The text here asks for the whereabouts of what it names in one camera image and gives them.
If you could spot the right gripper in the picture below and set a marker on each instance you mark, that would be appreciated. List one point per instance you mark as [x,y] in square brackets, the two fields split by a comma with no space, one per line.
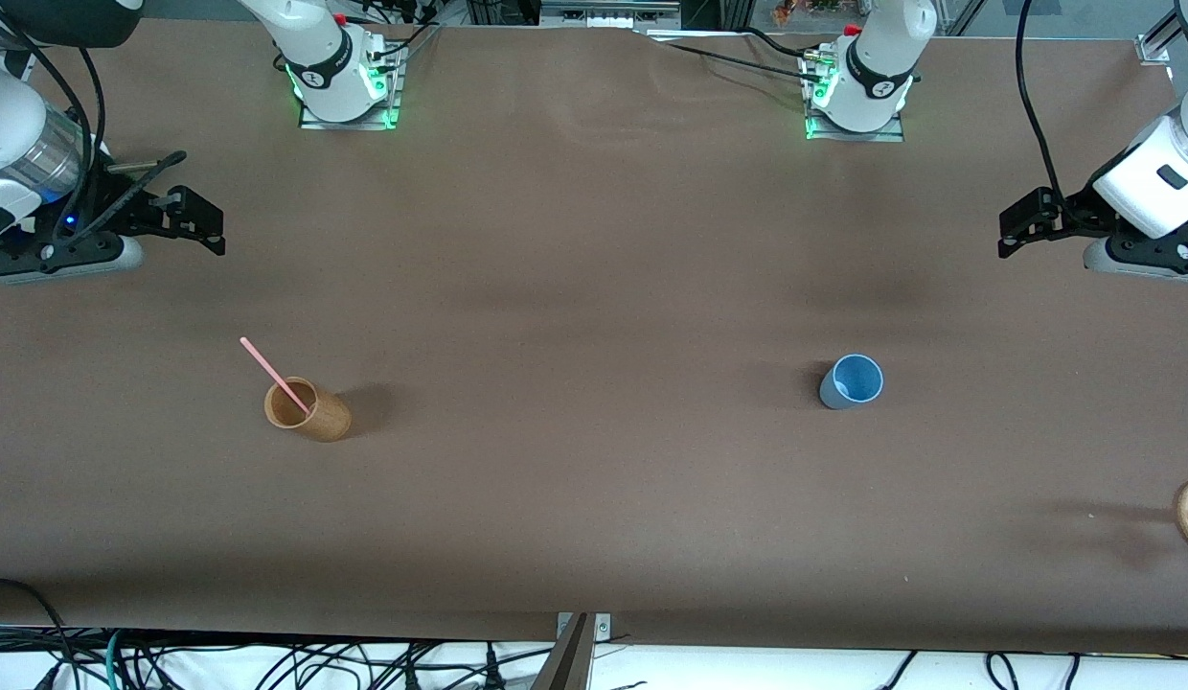
[126,213]

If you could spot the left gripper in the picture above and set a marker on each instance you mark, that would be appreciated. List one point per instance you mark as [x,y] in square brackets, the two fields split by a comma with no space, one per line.
[1076,215]

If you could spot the pink chopstick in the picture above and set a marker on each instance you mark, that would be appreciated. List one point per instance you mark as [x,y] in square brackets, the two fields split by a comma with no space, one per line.
[268,369]

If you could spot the blue cup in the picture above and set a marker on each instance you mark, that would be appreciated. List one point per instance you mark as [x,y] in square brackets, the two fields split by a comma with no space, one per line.
[851,382]

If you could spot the brown wooden cup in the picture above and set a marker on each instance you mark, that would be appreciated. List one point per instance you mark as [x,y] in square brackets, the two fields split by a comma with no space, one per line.
[316,414]

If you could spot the grey electronics box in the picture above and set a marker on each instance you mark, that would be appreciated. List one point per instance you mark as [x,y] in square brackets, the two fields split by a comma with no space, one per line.
[608,11]

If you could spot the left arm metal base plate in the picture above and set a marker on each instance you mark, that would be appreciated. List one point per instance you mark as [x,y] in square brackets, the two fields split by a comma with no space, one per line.
[857,135]

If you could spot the aluminium frame corner bracket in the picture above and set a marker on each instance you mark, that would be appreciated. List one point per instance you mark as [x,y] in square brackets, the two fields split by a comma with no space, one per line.
[1157,40]

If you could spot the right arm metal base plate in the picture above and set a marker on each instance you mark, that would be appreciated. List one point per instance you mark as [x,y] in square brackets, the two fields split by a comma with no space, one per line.
[391,96]

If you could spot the metal table edge bracket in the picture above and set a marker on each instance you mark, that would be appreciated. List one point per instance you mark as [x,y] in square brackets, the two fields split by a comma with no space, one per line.
[604,625]

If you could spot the dark camera stand pole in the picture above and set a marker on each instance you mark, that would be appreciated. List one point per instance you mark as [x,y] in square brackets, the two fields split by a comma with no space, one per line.
[567,661]

